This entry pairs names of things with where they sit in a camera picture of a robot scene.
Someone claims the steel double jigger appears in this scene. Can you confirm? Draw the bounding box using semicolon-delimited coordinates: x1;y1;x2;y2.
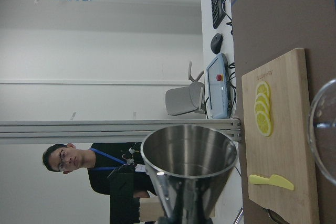
141;125;238;223

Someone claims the clear wine glass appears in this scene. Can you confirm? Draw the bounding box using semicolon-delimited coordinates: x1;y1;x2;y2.
307;79;335;185

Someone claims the grey office chair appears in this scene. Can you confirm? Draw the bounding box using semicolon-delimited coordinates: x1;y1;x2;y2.
165;61;206;116

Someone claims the blue teach pendant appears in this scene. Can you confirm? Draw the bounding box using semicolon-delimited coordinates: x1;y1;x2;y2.
206;52;232;119

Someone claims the black computer mouse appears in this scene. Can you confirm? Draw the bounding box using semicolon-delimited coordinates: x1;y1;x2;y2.
210;33;223;54

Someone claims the person in black shirt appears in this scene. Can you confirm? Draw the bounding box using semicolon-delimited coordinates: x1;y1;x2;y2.
42;142;158;198

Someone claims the lemon slice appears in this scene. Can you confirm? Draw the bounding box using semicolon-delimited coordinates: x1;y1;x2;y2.
255;81;270;99
256;93;270;108
254;101;270;116
255;111;272;137

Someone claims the bamboo cutting board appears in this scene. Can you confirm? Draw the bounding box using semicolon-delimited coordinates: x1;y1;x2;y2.
242;48;319;223

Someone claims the yellow plastic knife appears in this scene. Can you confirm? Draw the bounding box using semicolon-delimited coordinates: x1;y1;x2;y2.
249;174;295;191

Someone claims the aluminium frame post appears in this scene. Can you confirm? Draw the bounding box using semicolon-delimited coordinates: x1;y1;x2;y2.
1;119;242;144

